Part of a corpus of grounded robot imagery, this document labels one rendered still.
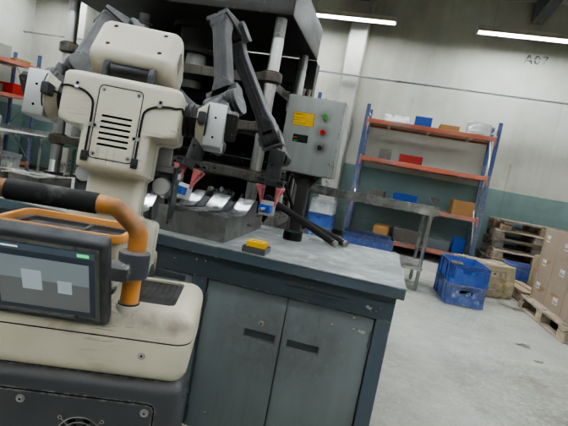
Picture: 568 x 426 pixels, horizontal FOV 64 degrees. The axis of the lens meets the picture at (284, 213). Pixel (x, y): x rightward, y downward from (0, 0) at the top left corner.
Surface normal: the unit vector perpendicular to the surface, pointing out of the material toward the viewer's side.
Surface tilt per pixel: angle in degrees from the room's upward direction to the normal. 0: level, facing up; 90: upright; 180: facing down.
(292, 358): 90
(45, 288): 115
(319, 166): 90
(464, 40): 90
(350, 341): 90
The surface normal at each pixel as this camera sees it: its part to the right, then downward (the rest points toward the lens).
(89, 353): 0.08, 0.12
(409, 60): -0.25, 0.06
